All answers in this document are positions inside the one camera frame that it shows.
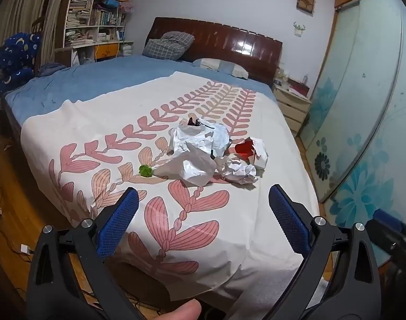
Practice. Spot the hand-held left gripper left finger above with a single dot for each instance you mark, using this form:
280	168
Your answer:
121	221

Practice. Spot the rows of books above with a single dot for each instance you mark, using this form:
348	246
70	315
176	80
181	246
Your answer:
79	10

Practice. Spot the red box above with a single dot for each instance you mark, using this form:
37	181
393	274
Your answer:
299	88

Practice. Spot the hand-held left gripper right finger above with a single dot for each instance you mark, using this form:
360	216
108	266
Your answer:
288	221

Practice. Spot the blue star-print garment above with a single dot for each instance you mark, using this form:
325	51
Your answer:
14	60

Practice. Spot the red plastic wrapper with paper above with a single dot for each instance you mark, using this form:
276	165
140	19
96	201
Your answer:
253	150

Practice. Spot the brown square wall decoration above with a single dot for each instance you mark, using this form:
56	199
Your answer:
305	0

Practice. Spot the small green scrap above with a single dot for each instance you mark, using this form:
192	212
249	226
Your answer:
145	170

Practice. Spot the white plastic bag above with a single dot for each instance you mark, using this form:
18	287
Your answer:
193	168

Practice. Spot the blue bed sheet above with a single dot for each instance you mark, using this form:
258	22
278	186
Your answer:
99	80

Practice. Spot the white bookshelf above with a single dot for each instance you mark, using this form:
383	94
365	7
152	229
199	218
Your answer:
93	26

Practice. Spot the small plant wall decoration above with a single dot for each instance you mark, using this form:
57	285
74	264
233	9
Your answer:
299	30

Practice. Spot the pale wooden nightstand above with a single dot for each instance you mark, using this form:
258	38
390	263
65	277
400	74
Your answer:
291	106

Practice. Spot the dark wooden headboard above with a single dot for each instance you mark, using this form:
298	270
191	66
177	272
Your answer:
223	36

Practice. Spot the silver foil bag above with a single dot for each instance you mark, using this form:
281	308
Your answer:
196	138

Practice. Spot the person's left hand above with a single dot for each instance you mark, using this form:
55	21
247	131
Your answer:
181	311

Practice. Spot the grey plaid pillow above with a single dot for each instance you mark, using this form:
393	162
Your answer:
168	46

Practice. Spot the striped pillow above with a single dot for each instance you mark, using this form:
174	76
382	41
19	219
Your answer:
219	66

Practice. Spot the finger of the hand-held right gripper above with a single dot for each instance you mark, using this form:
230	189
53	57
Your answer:
389	230

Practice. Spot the floral glass wardrobe door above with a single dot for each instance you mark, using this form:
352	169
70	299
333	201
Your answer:
359	106

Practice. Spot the beige curtain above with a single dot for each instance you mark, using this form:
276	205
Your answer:
36	3

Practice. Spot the crumpled white paper ball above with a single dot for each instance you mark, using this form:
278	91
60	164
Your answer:
239	171

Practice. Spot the wooden chair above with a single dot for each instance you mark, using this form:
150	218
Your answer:
36	28

